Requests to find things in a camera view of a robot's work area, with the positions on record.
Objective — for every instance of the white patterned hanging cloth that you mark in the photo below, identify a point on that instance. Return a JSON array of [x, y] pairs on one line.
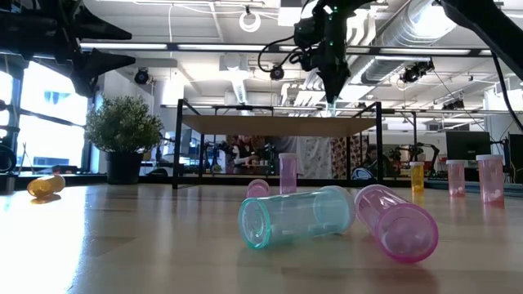
[[314, 157]]

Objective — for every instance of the teal pill bottle white cap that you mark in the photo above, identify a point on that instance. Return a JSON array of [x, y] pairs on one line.
[[294, 216], [332, 110]]

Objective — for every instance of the black ceiling track light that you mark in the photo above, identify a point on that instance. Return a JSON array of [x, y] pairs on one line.
[[414, 72]]

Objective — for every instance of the pink pill bottle white cap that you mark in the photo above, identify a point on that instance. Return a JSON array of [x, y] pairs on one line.
[[490, 179], [456, 179]]

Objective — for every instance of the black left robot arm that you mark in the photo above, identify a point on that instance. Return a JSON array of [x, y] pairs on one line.
[[16, 28]]

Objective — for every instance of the wooden shelf black metal frame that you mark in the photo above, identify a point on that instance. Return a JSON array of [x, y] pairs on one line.
[[278, 126]]

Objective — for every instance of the black computer monitor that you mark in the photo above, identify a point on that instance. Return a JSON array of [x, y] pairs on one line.
[[517, 155], [468, 145]]

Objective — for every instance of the person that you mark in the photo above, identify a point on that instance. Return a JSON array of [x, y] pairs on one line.
[[374, 157], [245, 155]]

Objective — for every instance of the bright window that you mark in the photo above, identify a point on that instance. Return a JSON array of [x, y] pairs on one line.
[[49, 122]]

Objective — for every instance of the green potted plant black pot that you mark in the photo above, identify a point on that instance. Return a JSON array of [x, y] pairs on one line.
[[122, 126]]

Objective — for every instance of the purple pill bottle white cap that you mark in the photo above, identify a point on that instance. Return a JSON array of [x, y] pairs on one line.
[[400, 228], [258, 190], [288, 175]]

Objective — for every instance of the black overhead light bar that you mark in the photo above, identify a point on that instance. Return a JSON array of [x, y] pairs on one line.
[[229, 47]]

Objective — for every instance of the orange pill bottle white cap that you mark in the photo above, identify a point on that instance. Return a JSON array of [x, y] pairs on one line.
[[417, 179], [45, 185]]

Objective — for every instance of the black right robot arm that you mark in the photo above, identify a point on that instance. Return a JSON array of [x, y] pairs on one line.
[[490, 24]]

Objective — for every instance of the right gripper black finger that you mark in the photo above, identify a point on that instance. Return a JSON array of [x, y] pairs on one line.
[[335, 87]]

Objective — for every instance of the red patterned hanging cloth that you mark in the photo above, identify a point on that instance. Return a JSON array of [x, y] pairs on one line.
[[341, 157]]

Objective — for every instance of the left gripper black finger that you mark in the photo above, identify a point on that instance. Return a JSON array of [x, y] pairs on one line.
[[98, 30], [98, 67]]

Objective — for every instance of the silver ceiling duct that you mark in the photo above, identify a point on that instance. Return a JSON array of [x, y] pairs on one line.
[[408, 28]]

